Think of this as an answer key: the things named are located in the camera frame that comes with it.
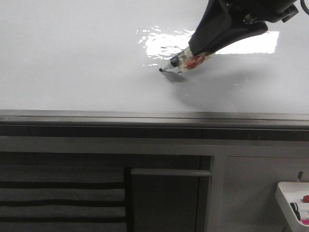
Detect white plastic marker bin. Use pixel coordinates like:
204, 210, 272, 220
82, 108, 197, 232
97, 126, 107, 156
275, 182, 309, 232

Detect red marker cap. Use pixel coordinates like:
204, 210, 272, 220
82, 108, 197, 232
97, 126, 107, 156
303, 195, 309, 203

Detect grey aluminium whiteboard tray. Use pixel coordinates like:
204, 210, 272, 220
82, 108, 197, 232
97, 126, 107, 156
0, 110, 309, 141

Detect white dry-erase marker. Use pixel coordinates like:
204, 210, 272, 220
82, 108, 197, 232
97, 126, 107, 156
159, 47, 211, 73

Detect pink marker in bin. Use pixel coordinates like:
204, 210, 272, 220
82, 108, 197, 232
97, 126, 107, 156
300, 219, 309, 225

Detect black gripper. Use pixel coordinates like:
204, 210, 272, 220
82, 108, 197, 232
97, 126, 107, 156
189, 0, 299, 55

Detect white whiteboard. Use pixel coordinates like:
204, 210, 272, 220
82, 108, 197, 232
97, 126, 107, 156
0, 0, 309, 114

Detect black marker in bin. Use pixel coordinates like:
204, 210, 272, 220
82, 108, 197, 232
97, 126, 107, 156
290, 203, 301, 220

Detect dark grey cabinet door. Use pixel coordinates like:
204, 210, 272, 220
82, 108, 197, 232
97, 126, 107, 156
131, 168, 212, 232

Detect grey striped panel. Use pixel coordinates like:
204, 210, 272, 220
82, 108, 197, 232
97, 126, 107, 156
0, 166, 134, 232

